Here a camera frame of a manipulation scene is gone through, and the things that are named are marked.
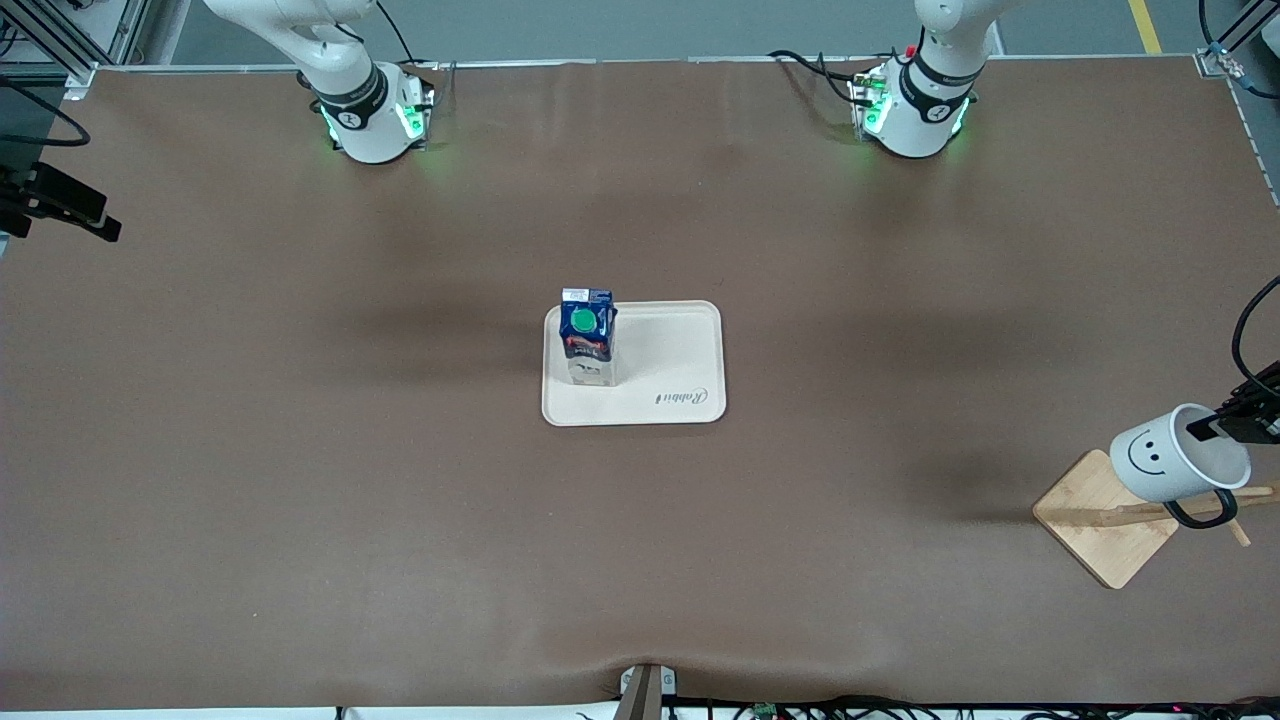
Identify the white smiley mug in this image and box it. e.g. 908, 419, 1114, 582
1109, 402, 1253, 531

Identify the blue milk carton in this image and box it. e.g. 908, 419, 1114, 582
558, 287, 619, 388

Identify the wooden cup rack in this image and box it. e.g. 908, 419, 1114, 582
1032, 449, 1280, 591

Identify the brown table cover sheet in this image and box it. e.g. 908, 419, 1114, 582
0, 58, 1280, 713

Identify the beige plastic tray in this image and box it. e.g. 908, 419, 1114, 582
541, 301, 728, 428

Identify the aluminium frame post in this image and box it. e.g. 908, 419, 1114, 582
0, 0, 151, 101
1195, 0, 1280, 79

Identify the black right arm base cable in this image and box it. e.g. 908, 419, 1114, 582
375, 0, 441, 71

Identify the black arm base cable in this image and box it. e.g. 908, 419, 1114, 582
375, 0, 441, 71
768, 48, 863, 109

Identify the black left arm base cable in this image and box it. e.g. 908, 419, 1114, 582
768, 48, 863, 109

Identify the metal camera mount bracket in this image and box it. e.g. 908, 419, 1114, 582
615, 663, 679, 720

